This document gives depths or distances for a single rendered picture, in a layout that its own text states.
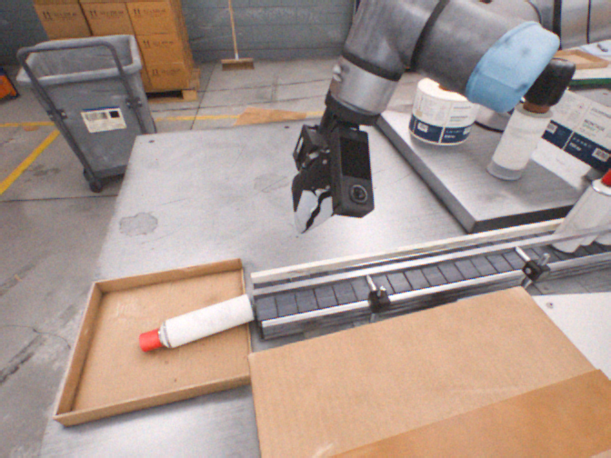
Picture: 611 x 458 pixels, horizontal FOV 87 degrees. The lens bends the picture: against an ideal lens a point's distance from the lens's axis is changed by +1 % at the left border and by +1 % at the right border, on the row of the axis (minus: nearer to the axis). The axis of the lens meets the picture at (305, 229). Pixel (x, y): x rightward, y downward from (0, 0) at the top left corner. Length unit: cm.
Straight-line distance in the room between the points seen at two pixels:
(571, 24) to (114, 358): 80
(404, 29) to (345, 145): 13
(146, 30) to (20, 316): 263
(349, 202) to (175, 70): 350
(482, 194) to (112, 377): 93
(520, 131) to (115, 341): 103
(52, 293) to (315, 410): 195
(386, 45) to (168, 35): 340
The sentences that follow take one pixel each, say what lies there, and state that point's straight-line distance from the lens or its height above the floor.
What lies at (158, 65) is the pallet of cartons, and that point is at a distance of 381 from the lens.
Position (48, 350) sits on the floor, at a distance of 194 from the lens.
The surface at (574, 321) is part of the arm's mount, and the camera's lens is 75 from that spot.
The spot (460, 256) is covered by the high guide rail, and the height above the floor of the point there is 96.
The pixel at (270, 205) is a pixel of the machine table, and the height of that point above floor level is 83.
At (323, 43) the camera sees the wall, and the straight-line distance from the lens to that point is 516.
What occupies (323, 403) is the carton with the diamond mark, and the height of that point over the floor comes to 112.
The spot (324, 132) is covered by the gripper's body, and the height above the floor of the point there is 120.
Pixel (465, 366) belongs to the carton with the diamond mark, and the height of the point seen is 112.
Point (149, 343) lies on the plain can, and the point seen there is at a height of 87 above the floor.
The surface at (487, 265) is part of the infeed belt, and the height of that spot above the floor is 88.
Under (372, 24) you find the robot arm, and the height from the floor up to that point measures 133.
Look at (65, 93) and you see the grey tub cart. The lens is 239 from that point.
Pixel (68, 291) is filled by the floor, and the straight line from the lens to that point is 212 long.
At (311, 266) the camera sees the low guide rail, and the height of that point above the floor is 91.
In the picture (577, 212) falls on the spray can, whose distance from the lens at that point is 85.
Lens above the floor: 141
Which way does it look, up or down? 44 degrees down
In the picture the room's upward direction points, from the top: straight up
